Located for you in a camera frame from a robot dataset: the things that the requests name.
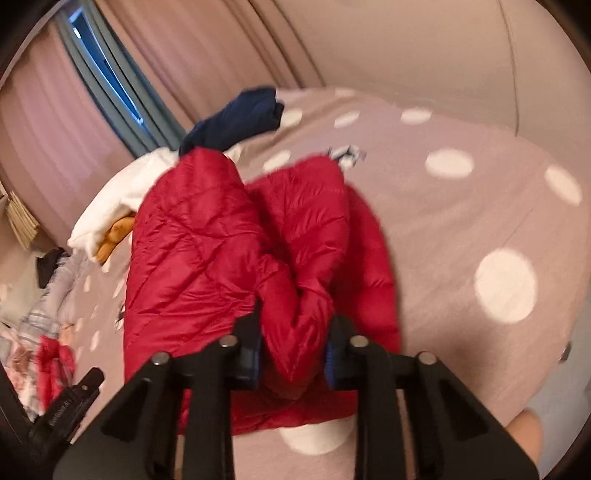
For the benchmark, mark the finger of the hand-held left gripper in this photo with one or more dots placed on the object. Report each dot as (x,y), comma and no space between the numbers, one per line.
(92,381)

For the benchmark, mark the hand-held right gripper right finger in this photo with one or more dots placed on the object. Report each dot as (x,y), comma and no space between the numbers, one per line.
(330,367)

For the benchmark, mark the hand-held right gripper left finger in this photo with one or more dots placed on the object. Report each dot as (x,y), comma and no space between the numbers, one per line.
(251,364)

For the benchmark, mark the red puffer jacket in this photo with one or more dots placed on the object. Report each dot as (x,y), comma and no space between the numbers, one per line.
(207,249)

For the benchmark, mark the red patterned cloth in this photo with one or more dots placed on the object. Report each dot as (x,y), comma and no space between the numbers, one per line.
(55,369)

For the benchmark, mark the black cloth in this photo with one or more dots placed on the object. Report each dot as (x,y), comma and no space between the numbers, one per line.
(48,267)

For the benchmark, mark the orange plush garment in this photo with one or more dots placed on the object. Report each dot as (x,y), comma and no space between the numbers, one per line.
(115,235)

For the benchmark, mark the polka dot bed sheet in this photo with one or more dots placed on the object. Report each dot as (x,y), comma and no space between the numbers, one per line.
(438,240)

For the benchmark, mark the beige hanging cloth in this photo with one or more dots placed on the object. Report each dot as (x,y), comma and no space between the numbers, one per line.
(22,221)

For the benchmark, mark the white fleece blanket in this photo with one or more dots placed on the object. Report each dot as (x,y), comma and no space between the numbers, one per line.
(124,194)

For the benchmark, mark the person's leg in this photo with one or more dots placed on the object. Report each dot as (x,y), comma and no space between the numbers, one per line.
(524,436)

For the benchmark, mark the navy blue garment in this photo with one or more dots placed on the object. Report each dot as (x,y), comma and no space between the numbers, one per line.
(235,120)

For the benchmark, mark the pink curtain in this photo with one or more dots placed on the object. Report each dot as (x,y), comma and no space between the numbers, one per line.
(55,124)
(198,50)

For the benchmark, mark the blue-grey curtain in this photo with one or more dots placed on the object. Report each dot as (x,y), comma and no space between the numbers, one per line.
(124,115)

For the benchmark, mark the window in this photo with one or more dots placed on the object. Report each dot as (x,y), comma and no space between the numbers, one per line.
(104,64)

